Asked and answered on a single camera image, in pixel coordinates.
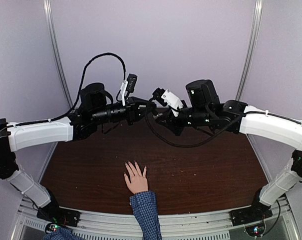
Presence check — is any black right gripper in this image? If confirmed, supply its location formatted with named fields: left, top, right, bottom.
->
left=155, top=99, right=212, bottom=136

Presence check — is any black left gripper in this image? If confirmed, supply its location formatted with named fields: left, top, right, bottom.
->
left=91, top=96, right=157, bottom=126

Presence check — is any clear nail polish bottle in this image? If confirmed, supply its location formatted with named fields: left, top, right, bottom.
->
left=153, top=113, right=163, bottom=120

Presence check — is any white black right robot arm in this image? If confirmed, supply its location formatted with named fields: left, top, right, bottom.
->
left=153, top=79, right=302, bottom=221

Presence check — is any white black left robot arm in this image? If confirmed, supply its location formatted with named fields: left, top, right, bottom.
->
left=0, top=83, right=156, bottom=222

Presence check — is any mannequin hand with painted nails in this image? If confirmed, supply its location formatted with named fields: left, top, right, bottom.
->
left=124, top=161, right=149, bottom=195

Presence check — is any blue checkered shirt sleeve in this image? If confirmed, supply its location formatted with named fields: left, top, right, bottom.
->
left=130, top=191, right=162, bottom=240

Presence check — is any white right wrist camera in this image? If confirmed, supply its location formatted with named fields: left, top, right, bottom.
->
left=152, top=88, right=185, bottom=117

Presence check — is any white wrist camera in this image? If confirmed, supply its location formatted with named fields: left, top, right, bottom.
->
left=116, top=73, right=138, bottom=106
left=152, top=88, right=185, bottom=117

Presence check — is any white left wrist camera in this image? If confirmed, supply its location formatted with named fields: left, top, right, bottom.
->
left=116, top=73, right=138, bottom=106

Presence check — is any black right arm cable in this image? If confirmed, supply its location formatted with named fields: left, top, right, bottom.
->
left=145, top=99, right=244, bottom=148

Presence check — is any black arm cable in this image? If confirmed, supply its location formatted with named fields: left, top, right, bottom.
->
left=48, top=52, right=128, bottom=123
left=145, top=99, right=244, bottom=148

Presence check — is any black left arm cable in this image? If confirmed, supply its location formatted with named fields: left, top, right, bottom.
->
left=48, top=52, right=128, bottom=123

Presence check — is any slotted aluminium base rail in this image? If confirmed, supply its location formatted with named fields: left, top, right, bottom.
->
left=9, top=194, right=300, bottom=240

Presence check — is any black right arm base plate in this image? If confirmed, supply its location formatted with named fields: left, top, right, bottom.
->
left=230, top=206, right=273, bottom=226

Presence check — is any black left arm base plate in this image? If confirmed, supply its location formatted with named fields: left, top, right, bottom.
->
left=36, top=208, right=80, bottom=227

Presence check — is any left aluminium frame post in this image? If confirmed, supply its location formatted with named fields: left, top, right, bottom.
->
left=43, top=0, right=73, bottom=108

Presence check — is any aluminium frame post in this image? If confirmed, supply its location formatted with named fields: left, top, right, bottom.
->
left=235, top=0, right=264, bottom=101
left=43, top=0, right=73, bottom=108

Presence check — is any right aluminium frame post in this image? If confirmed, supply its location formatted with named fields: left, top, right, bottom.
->
left=235, top=0, right=264, bottom=101

